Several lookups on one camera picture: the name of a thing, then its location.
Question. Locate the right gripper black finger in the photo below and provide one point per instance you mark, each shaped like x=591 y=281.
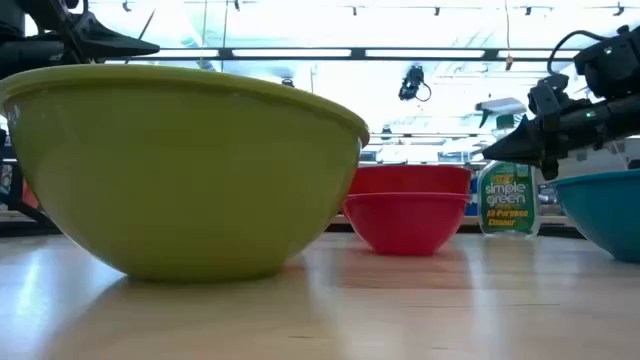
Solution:
x=520 y=145

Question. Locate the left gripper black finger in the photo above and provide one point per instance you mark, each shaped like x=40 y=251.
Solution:
x=110 y=46

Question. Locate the teal bowl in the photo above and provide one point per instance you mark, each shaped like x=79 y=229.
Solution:
x=605 y=215

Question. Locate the large lime green bowl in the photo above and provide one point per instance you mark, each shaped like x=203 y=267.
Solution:
x=185 y=175

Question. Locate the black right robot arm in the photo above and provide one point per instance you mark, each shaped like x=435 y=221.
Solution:
x=615 y=65

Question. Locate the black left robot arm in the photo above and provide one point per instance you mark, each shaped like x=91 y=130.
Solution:
x=12 y=17

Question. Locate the simple green spray bottle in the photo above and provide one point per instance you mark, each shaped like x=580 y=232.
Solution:
x=507 y=200

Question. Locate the blue box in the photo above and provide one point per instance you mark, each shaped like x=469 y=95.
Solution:
x=473 y=197

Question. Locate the large red bowl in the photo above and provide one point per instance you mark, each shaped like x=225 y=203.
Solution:
x=410 y=179

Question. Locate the small pink bowl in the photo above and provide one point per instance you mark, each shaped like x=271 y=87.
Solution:
x=406 y=222

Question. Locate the red cloth screen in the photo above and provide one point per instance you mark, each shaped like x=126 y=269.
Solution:
x=30 y=197

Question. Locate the round black ceiling light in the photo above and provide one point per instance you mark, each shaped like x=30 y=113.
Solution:
x=287 y=82

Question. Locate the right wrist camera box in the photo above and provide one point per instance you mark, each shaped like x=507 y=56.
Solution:
x=547 y=95

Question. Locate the black overhead frame rail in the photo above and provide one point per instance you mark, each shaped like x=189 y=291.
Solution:
x=350 y=54

